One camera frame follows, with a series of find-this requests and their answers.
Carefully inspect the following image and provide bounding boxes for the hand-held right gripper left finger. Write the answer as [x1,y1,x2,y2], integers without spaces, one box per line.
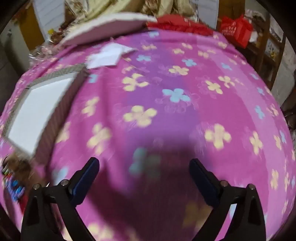
[21,157,100,241]

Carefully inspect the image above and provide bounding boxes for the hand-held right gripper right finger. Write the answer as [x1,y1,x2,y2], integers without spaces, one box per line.
[189,158,270,241]

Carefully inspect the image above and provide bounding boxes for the striped cardboard box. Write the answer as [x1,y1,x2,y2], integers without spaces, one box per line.
[2,64,89,156]

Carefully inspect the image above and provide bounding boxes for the leopard print hair bow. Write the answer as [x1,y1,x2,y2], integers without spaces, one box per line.
[7,155,35,179]

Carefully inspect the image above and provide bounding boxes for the pink floral bedsheet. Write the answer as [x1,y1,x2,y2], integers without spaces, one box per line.
[0,30,296,241]

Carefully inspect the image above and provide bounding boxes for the white paper sheet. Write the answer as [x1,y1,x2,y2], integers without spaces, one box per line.
[87,44,138,69]

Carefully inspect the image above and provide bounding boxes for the clear plastic bag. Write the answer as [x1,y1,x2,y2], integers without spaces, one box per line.
[29,30,67,63]

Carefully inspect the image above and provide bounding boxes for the wooden chair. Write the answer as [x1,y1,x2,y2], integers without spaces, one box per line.
[254,14,287,77]

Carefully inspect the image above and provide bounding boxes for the pale pink pillow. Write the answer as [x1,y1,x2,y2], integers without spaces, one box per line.
[59,13,156,45]

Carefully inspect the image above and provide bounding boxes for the red shopping bag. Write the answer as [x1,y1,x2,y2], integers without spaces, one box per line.
[220,15,253,48]

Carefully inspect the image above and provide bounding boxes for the red ruffled cushion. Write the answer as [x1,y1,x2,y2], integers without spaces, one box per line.
[147,14,214,36]

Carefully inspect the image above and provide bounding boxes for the cream floral quilt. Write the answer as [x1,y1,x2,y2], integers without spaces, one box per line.
[65,0,199,21]

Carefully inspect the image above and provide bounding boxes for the colourful flower bead bracelet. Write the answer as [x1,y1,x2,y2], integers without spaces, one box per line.
[1,162,26,204]

